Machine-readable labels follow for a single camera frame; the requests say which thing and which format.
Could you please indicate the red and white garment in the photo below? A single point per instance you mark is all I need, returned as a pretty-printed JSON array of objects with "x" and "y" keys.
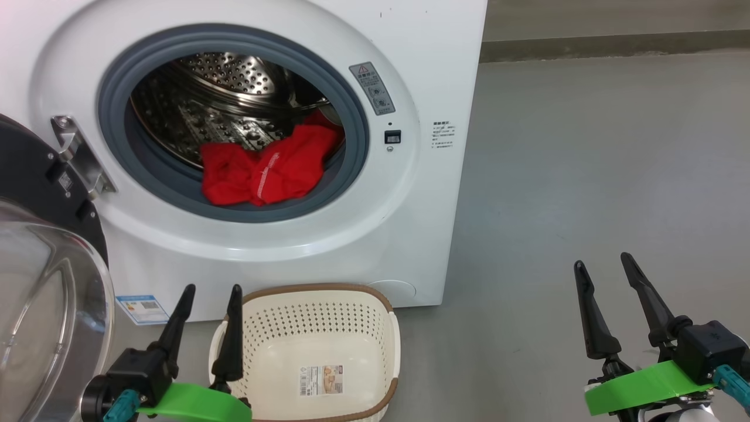
[{"x": 281, "y": 170}]

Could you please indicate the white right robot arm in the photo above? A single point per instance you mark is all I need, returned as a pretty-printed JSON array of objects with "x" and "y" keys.
[{"x": 685, "y": 416}]

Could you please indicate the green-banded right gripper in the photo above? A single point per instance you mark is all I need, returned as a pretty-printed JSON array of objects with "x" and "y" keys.
[{"x": 638, "y": 384}]

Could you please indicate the grey baseboard strip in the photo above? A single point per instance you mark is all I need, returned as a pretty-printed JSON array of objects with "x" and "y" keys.
[{"x": 615, "y": 46}]

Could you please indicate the white front-load washing machine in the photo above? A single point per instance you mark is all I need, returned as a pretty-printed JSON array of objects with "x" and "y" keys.
[{"x": 410, "y": 234}]

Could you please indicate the stainless steel washing machine drum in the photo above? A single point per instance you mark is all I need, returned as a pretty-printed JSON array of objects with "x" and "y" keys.
[{"x": 222, "y": 94}]

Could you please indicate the blue white energy label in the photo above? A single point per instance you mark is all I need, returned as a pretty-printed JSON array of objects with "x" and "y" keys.
[{"x": 142, "y": 309}]

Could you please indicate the black door latch socket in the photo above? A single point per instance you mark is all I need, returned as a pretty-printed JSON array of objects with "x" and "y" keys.
[{"x": 392, "y": 137}]

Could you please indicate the round black glass washer door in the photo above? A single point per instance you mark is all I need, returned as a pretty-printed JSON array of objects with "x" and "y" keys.
[{"x": 35, "y": 176}]

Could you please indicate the round white filter cover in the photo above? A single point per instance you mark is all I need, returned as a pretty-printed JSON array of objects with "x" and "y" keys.
[{"x": 391, "y": 291}]

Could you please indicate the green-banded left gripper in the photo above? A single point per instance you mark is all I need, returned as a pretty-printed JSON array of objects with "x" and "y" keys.
[{"x": 193, "y": 404}]

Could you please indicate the cream perforated laundry basket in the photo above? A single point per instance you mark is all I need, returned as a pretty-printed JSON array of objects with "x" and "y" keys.
[{"x": 351, "y": 328}]

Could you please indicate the steel door hinge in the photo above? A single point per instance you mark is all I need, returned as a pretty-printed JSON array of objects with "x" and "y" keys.
[{"x": 79, "y": 152}]

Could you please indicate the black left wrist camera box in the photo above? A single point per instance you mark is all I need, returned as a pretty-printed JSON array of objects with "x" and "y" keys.
[{"x": 140, "y": 375}]

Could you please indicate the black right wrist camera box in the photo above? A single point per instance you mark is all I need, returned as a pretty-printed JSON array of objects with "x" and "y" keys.
[{"x": 712, "y": 349}]

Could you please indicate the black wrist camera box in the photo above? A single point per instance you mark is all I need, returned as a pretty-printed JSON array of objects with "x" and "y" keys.
[
  {"x": 712, "y": 349},
  {"x": 140, "y": 375}
]

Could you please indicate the small printed text label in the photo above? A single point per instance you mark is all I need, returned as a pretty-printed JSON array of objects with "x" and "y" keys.
[{"x": 443, "y": 135}]

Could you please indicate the printed product label sticker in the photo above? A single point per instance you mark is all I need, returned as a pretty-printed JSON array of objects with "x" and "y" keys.
[{"x": 321, "y": 380}]

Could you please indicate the grey warning sticker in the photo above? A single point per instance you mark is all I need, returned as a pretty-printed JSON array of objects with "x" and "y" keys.
[{"x": 372, "y": 88}]

